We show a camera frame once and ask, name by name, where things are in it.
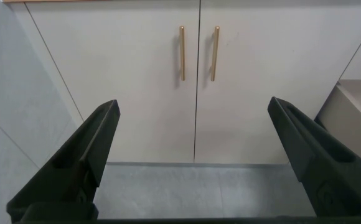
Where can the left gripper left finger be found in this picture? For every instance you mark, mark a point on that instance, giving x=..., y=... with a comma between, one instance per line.
x=84, y=161

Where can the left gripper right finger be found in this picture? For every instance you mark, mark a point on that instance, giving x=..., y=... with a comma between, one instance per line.
x=320, y=168

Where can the open white cabinet door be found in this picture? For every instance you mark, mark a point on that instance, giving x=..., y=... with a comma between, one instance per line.
x=354, y=118

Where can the white kitchen cabinet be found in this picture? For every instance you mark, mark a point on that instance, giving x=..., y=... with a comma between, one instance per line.
x=48, y=62

